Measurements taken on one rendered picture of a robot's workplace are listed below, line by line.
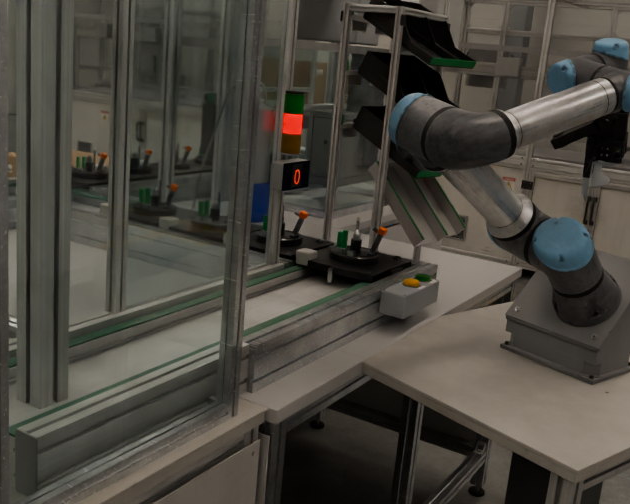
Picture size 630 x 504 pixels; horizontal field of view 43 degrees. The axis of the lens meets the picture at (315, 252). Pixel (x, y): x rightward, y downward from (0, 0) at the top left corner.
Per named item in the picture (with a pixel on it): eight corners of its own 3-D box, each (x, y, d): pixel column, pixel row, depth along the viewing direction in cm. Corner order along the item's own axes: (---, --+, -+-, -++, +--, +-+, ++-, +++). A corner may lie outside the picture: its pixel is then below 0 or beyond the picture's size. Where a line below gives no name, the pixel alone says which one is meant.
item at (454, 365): (785, 386, 197) (788, 375, 196) (575, 485, 140) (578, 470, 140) (544, 303, 249) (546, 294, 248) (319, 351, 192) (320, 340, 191)
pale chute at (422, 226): (438, 242, 247) (448, 234, 244) (413, 247, 237) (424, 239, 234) (393, 167, 255) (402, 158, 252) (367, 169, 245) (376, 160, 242)
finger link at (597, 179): (605, 200, 182) (612, 161, 183) (578, 197, 185) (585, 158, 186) (606, 203, 185) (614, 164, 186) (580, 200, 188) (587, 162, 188)
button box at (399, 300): (437, 301, 216) (440, 279, 215) (403, 319, 199) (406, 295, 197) (413, 295, 220) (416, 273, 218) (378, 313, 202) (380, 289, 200)
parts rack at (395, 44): (423, 261, 274) (454, 16, 255) (373, 282, 244) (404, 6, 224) (369, 249, 285) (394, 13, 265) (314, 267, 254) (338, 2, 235)
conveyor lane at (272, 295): (407, 296, 232) (411, 263, 230) (227, 384, 162) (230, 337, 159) (322, 275, 246) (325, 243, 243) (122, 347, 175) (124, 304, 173)
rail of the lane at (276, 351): (433, 298, 233) (438, 261, 230) (252, 393, 159) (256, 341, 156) (416, 293, 236) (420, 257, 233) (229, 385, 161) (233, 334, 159)
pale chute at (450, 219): (456, 235, 259) (466, 227, 257) (434, 239, 250) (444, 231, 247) (413, 163, 267) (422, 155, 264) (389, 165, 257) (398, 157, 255)
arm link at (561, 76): (583, 69, 165) (622, 59, 169) (544, 58, 173) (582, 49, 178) (579, 107, 168) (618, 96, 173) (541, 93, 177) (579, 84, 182)
